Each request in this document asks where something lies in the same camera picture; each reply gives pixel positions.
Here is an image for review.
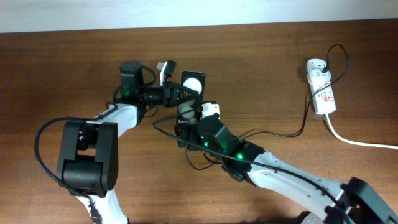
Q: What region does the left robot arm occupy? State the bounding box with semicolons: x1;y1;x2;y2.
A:
57;60;206;223

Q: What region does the black charger cable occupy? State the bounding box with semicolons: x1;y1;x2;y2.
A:
183;44;349;171

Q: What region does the white power strip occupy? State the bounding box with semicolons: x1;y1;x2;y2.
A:
306;59;336;115

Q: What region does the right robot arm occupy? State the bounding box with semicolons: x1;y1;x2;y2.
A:
175;114;397;223

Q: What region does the black smartphone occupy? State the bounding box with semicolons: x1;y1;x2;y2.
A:
176;70;206;124

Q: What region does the white power strip cord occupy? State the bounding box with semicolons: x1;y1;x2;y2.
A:
323;113;398;150

